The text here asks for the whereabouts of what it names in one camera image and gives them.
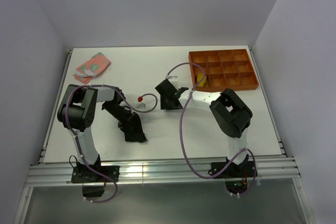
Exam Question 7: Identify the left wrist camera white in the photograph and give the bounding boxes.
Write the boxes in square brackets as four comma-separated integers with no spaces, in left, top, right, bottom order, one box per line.
[135,102,146,110]

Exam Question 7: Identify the aluminium side rail right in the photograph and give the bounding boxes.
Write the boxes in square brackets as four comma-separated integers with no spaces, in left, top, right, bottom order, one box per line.
[248,46,287,156]

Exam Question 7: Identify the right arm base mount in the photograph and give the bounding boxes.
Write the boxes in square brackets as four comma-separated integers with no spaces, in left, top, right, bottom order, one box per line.
[215,155,258,196]

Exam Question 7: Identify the yellow sock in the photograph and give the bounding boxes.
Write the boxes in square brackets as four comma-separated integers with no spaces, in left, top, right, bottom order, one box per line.
[196,73,208,88]

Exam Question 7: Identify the pink green patterned socks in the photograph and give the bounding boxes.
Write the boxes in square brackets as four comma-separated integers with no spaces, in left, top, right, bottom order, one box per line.
[73,52,111,84]

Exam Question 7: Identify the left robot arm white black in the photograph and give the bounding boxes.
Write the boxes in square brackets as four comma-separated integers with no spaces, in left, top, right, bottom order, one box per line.
[57,84,146,182]

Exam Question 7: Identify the black sock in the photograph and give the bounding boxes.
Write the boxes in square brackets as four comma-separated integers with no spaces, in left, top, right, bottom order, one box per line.
[124,132,147,143]

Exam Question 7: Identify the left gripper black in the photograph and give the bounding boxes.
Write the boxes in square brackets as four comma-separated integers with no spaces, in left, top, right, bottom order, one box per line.
[103,102,138,140]

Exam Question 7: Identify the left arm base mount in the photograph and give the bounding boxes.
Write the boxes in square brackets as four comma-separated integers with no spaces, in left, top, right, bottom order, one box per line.
[69,155,120,202]

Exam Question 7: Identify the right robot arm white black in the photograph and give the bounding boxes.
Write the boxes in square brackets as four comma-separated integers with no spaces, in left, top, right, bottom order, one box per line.
[155,79,253,177]

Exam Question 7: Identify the orange compartment tray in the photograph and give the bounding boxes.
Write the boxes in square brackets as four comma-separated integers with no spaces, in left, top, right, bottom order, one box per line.
[188,49,259,92]

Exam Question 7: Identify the aluminium frame rail front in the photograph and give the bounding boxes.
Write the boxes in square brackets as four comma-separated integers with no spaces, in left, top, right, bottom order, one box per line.
[25,156,301,187]

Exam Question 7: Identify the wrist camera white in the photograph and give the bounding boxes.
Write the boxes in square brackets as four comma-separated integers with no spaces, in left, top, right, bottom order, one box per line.
[135,102,146,110]
[166,76,179,89]

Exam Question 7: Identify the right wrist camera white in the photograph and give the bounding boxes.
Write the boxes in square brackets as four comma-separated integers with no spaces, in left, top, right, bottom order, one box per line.
[166,76,179,89]

